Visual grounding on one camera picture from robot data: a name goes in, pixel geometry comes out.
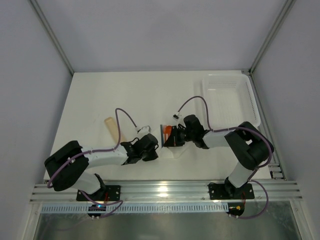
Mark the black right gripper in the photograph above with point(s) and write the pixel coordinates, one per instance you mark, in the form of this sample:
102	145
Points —
172	137

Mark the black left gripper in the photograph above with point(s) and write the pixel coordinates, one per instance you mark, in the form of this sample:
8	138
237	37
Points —
153	149

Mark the white paper napkin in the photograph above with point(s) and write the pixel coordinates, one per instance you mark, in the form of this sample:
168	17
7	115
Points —
173	152

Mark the orange plastic spoon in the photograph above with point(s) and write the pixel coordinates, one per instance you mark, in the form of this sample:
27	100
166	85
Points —
169	128

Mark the orange plastic fork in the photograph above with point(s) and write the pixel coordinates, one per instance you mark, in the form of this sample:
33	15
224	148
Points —
165	132

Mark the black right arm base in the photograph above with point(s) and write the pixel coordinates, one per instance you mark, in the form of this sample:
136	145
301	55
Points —
226	191

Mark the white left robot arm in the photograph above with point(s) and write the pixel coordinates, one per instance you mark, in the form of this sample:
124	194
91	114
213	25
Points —
67	166

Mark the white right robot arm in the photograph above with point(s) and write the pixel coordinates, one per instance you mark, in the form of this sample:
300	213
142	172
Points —
249	146

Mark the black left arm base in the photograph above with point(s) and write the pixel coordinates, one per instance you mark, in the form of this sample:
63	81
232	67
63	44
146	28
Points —
108	193

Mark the beige utensil case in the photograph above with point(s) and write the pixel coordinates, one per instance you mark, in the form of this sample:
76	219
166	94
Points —
113	129

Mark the white perforated plastic basket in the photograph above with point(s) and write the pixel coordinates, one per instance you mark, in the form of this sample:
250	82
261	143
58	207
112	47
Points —
230	100

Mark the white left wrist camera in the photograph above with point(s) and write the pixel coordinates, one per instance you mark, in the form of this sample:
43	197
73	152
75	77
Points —
143	130

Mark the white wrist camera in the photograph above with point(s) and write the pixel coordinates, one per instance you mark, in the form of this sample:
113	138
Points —
177	116
143	130

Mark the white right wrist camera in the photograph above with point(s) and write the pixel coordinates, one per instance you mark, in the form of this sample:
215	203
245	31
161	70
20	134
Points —
177	116

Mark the slotted white cable duct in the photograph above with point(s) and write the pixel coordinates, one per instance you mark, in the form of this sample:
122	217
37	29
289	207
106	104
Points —
136	208

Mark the aluminium front rail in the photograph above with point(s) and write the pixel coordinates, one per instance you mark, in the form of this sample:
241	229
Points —
172	191

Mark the left aluminium frame post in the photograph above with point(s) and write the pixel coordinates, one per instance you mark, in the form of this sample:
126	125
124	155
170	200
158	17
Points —
51	34

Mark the aluminium frame post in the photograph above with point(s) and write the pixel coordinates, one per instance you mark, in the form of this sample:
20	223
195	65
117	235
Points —
51	34
272	33

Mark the right aluminium frame post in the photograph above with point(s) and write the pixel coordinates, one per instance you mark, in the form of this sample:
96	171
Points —
272	33

